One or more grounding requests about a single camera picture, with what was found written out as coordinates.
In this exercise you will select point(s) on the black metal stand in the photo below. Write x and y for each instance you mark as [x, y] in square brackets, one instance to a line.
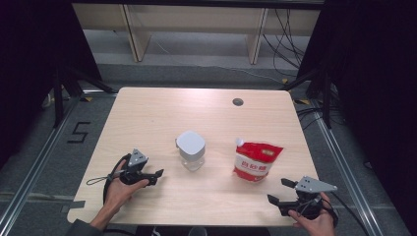
[326, 98]
[58, 98]

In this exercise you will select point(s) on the beige wooden shelf unit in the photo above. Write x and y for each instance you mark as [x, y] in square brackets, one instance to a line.
[137, 39]

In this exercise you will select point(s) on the black curtain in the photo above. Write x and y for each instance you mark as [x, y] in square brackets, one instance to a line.
[26, 49]
[377, 65]

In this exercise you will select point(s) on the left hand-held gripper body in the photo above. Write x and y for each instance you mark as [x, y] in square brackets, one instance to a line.
[137, 159]

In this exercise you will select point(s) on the person's left hand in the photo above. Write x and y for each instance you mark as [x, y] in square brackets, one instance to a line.
[119, 195]

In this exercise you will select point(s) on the red and white sugar pouch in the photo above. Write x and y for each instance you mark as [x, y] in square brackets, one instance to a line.
[255, 164]

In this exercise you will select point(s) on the person's dark clothing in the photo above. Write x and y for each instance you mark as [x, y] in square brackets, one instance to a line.
[229, 231]

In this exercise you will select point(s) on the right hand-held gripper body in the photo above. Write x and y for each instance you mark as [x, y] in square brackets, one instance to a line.
[311, 185]

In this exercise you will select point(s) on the grey floor tape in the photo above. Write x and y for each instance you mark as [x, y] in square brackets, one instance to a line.
[77, 205]

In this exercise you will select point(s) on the metal floor rail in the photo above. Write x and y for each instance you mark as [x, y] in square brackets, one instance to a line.
[39, 157]
[341, 164]

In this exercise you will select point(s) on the person's right hand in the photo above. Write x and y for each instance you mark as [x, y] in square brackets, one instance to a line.
[316, 227]

